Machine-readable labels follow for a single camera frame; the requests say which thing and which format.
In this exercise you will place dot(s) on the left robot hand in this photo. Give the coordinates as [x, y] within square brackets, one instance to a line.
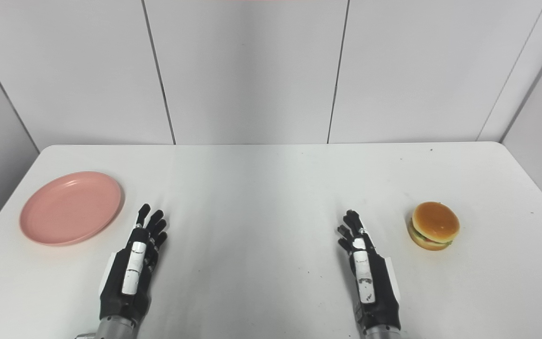
[130, 278]

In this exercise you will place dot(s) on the pink plate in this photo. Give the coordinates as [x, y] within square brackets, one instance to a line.
[71, 208]

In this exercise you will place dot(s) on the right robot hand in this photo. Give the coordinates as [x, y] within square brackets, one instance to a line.
[370, 282]

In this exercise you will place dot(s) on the toy hamburger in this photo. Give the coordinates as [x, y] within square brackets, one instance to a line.
[434, 226]

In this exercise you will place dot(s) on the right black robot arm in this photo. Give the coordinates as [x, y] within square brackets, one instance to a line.
[383, 333]

